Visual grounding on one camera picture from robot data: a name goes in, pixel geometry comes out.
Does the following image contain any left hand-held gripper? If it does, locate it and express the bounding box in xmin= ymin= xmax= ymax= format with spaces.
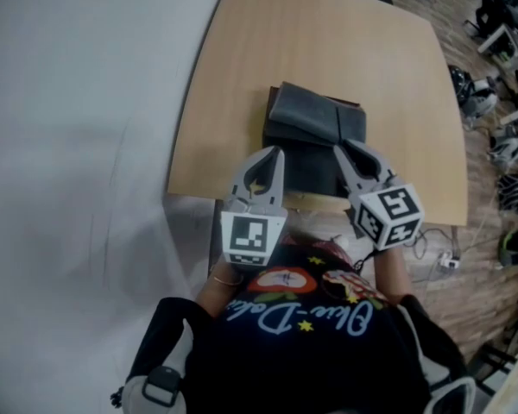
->
xmin=219 ymin=145 xmax=288 ymax=269

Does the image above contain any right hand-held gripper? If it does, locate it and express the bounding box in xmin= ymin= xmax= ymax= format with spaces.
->
xmin=332 ymin=139 xmax=425 ymax=252

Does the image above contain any dark fabric drawer box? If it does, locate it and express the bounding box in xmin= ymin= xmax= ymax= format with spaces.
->
xmin=262 ymin=81 xmax=369 ymax=199

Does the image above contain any person's left forearm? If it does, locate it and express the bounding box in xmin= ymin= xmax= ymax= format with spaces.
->
xmin=195 ymin=260 xmax=248 ymax=319

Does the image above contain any person's right forearm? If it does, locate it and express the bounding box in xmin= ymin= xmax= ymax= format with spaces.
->
xmin=370 ymin=242 xmax=416 ymax=306

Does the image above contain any dark grey folded cloth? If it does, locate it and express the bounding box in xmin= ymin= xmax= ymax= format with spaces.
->
xmin=268 ymin=81 xmax=368 ymax=142

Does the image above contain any white power strip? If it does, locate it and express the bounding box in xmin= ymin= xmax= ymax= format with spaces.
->
xmin=437 ymin=251 xmax=461 ymax=272

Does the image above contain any black white helmet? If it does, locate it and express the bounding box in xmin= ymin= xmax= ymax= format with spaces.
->
xmin=488 ymin=124 xmax=518 ymax=164
xmin=496 ymin=172 xmax=518 ymax=213
xmin=447 ymin=64 xmax=499 ymax=119

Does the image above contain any person's black printed shirt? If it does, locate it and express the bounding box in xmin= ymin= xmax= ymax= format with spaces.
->
xmin=184 ymin=229 xmax=433 ymax=414

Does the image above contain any black office chair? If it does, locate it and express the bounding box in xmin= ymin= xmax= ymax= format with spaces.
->
xmin=464 ymin=0 xmax=518 ymax=39

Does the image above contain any black floor cable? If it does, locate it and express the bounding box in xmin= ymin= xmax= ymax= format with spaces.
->
xmin=412 ymin=225 xmax=444 ymax=285

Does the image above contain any thin gold bracelet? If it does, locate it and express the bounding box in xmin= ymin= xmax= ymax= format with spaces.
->
xmin=210 ymin=273 xmax=245 ymax=287

